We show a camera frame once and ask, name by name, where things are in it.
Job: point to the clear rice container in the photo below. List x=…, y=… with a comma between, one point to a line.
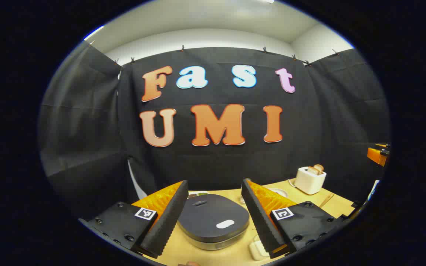
x=258, y=251

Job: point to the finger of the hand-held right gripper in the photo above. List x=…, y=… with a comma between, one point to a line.
x=375, y=155

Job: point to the white round plate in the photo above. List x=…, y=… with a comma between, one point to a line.
x=279, y=192

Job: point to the wooden spoon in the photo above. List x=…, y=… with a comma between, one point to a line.
x=327, y=200

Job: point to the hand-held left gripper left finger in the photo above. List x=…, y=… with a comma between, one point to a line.
x=163, y=225

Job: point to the toast slice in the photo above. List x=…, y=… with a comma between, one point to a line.
x=319, y=168
x=312, y=170

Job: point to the ceiling light panel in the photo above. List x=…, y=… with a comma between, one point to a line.
x=93, y=33

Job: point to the dark grey rice cooker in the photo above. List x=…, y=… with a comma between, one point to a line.
x=209, y=214

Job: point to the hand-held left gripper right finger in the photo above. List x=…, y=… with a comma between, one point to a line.
x=259, y=218

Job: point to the white sauce dish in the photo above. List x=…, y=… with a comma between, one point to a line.
x=198, y=193

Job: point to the black backdrop cloth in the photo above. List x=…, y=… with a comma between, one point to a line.
x=87, y=129

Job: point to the white toaster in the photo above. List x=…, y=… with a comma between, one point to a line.
x=309, y=183

